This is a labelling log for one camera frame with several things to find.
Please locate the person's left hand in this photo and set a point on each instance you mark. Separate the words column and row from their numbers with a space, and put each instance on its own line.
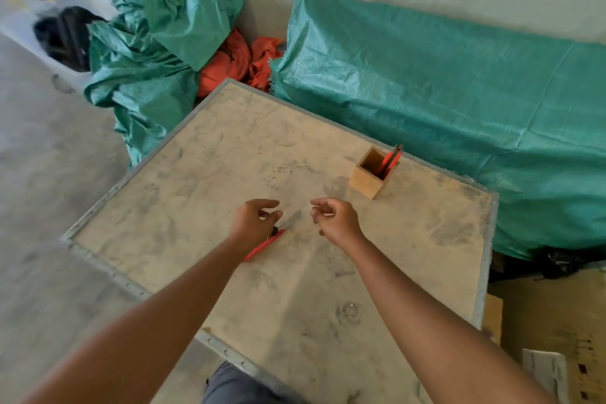
column 248, row 226

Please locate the person's right hand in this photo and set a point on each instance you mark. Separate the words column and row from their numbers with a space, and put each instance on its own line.
column 343, row 223

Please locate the person's right thumb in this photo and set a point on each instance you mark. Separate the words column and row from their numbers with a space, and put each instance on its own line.
column 317, row 215

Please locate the person's left thumb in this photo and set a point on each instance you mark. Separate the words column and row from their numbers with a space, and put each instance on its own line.
column 275, row 219

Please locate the person's right forearm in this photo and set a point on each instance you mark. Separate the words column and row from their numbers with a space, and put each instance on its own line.
column 440, row 328

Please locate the person's left forearm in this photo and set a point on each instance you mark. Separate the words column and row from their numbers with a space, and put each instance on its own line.
column 142, row 328

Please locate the wooden square holder box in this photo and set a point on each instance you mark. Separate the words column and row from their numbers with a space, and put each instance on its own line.
column 367, row 181

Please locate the orange cloth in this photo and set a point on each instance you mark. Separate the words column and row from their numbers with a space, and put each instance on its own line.
column 227, row 65

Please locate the large green tarp cover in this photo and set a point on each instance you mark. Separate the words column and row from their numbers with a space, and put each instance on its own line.
column 449, row 110

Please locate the person's grey trousers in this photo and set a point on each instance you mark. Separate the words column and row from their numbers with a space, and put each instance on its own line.
column 236, row 387

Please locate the crumpled green tarp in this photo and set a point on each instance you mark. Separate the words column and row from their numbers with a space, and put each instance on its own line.
column 161, row 39

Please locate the brown cardboard box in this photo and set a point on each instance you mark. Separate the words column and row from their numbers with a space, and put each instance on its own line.
column 554, row 313

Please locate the white paper sheet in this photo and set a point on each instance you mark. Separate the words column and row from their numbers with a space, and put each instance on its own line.
column 544, row 370

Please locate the black bag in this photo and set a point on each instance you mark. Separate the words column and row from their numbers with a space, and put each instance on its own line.
column 64, row 37

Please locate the white plastic container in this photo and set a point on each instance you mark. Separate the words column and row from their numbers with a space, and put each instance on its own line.
column 23, row 27

